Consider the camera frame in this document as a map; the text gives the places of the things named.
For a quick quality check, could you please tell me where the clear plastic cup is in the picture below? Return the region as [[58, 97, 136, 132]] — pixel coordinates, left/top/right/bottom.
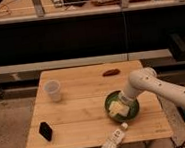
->
[[43, 80, 61, 102]]

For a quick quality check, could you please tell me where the brown oblong food item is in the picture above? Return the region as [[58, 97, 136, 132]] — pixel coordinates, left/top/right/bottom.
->
[[102, 69, 120, 77]]

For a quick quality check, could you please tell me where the black eraser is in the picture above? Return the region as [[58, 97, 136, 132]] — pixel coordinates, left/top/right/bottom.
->
[[39, 122, 53, 141]]

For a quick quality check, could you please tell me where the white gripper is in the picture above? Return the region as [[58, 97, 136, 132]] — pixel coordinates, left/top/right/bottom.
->
[[109, 91, 136, 117]]

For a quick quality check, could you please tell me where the black box on right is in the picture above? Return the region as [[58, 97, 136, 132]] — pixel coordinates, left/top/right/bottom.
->
[[168, 34, 185, 61]]

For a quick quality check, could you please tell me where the green plate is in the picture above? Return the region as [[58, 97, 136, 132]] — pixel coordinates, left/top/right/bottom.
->
[[104, 91, 139, 123]]

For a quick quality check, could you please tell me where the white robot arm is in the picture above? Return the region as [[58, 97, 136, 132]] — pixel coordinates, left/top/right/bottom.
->
[[108, 67, 185, 118]]

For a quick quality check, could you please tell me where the wooden table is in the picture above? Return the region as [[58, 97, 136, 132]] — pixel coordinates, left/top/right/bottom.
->
[[16, 56, 176, 148]]

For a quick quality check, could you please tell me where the white plastic bottle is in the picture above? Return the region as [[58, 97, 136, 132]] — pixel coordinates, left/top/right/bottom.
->
[[101, 122, 128, 148]]

